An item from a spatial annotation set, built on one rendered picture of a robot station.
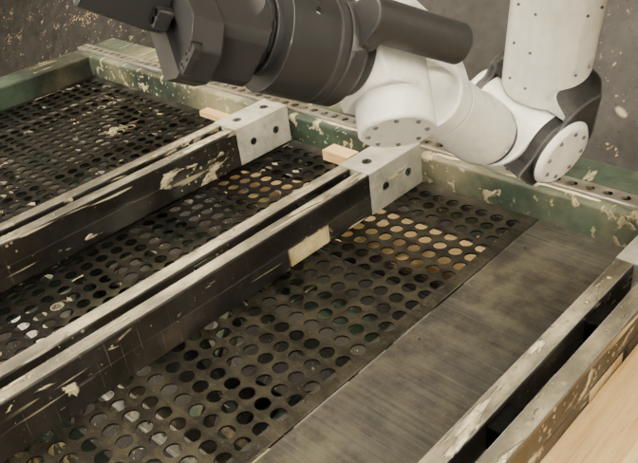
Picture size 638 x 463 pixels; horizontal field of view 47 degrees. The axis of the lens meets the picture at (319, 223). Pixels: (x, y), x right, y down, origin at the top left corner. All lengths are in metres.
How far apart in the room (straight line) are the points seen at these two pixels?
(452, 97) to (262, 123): 0.69
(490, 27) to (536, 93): 1.46
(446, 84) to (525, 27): 0.11
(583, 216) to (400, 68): 0.53
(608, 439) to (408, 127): 0.36
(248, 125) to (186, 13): 0.81
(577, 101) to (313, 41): 0.35
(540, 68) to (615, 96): 1.28
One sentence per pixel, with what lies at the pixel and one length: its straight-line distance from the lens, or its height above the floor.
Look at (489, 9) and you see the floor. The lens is 2.28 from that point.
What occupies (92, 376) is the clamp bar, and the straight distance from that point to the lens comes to 0.88.
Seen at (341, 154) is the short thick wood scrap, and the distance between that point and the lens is 1.28.
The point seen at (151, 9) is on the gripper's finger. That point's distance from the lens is 0.53.
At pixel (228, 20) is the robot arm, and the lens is 0.52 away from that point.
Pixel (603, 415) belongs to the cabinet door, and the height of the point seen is 1.15.
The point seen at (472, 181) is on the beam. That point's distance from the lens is 1.15.
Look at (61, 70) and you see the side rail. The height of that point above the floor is 0.97.
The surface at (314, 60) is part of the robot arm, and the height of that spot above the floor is 1.50.
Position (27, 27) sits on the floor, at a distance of 4.28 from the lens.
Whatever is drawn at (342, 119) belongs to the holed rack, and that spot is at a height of 0.88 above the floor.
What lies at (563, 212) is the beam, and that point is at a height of 0.89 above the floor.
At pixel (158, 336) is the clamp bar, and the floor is 1.34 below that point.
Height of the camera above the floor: 1.90
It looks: 50 degrees down
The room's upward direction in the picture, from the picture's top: 83 degrees counter-clockwise
